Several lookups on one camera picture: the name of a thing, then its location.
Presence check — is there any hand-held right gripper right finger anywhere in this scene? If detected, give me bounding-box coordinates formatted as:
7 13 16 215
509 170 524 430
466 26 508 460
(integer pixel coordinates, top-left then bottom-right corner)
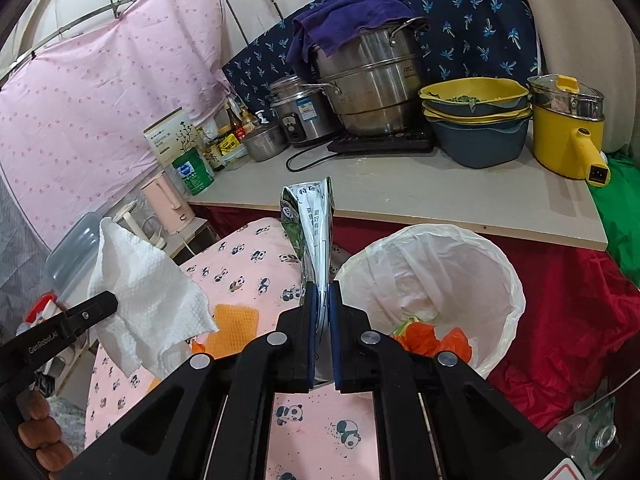
329 280 571 480

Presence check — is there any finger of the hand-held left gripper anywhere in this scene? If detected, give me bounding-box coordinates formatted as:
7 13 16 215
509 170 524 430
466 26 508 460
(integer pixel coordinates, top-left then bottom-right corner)
62 290 120 337

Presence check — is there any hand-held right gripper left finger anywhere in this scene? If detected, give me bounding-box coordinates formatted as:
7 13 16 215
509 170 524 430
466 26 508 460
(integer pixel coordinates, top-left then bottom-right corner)
60 282 318 480

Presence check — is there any white paper tissue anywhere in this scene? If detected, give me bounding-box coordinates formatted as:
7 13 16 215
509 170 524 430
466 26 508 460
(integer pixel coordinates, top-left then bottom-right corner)
87 217 221 378

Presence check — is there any orange plastic bag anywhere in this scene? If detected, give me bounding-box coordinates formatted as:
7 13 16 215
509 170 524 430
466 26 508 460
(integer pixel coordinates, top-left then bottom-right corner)
397 322 475 362

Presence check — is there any silver foil pouch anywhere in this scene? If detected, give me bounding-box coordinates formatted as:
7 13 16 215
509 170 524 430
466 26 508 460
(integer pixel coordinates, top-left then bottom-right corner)
278 177 336 391

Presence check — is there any white lined waste bin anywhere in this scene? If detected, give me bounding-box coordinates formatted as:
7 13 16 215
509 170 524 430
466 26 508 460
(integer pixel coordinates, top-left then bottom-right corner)
332 223 527 381

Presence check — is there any person's left hand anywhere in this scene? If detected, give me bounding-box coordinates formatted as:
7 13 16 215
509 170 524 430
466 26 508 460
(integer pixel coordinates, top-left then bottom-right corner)
17 390 73 473

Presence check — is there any red box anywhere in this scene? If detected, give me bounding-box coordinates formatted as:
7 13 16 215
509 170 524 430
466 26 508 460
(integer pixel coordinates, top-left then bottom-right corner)
25 294 61 323

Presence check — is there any white container with clear lid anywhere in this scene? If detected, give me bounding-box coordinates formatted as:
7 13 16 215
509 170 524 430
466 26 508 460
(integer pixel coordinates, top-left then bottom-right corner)
46 211 108 306

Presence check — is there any pink panda print cloth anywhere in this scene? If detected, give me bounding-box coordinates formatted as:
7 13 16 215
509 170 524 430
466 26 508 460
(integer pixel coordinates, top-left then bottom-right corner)
85 217 381 480

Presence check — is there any white glass kettle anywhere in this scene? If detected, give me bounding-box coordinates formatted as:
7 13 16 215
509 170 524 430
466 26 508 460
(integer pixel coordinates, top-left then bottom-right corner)
112 201 168 251

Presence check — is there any pink electric kettle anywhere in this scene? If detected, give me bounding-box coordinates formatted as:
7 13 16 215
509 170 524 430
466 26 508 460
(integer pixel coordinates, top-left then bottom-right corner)
140 171 196 236

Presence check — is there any green tin can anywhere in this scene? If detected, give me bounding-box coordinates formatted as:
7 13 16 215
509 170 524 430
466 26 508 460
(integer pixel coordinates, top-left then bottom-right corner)
172 148 216 197

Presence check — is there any pink dotted curtain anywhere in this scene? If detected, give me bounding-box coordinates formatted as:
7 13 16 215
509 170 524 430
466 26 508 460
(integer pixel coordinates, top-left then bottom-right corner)
0 0 236 251

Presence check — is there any white plant print box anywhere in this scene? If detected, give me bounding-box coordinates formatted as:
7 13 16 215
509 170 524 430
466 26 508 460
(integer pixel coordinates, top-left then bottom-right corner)
143 108 197 168

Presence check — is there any small steel pot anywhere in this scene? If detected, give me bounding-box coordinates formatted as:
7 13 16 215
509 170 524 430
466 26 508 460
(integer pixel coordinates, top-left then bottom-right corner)
243 122 289 162

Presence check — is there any black induction cooker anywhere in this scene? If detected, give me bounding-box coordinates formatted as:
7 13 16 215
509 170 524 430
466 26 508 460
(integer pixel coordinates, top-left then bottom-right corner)
327 125 435 155

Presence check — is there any cluster of condiment bottles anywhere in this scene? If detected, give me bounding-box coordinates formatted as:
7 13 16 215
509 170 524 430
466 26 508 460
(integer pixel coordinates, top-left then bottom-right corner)
200 101 257 172

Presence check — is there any red cloth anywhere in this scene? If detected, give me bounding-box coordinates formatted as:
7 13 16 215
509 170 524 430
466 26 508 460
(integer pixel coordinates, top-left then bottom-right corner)
187 202 626 433

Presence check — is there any steel rice cooker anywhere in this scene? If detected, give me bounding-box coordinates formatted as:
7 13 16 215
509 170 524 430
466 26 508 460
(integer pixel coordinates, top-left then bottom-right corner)
266 76 337 147

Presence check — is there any large blue basin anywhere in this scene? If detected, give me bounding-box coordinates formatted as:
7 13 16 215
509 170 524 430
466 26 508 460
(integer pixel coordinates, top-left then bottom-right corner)
424 107 534 170

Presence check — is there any large steel steamer pot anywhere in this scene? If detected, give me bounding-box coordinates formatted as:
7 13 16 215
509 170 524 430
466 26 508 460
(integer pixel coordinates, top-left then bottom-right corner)
311 17 432 137

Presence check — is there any clear plastic bottle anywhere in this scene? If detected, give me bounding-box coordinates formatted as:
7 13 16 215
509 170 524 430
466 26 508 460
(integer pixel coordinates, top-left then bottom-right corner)
547 395 623 468

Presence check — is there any yellow rimmed blue basin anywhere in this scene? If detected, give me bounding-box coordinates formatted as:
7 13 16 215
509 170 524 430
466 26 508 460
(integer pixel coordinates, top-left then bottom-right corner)
419 77 531 111

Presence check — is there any yellow electric pot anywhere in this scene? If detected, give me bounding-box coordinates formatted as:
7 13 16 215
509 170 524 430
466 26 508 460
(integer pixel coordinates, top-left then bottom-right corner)
527 75 612 188

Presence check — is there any purple towel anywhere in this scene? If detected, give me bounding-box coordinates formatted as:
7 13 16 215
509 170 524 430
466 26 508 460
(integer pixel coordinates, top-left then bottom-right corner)
286 0 416 78

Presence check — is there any green cloth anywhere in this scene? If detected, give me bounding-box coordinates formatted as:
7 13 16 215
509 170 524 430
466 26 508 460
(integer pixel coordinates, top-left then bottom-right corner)
587 152 640 286

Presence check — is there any navy palm print cloth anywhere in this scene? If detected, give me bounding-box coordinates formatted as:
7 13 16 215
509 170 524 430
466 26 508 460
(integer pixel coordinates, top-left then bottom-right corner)
221 0 541 111

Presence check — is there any beige curtain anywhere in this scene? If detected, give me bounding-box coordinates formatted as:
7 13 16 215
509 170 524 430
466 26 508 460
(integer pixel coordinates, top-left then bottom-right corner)
492 0 640 156

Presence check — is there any black power cable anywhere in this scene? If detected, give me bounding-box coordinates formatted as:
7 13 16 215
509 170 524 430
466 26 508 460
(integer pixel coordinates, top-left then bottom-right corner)
286 149 351 172

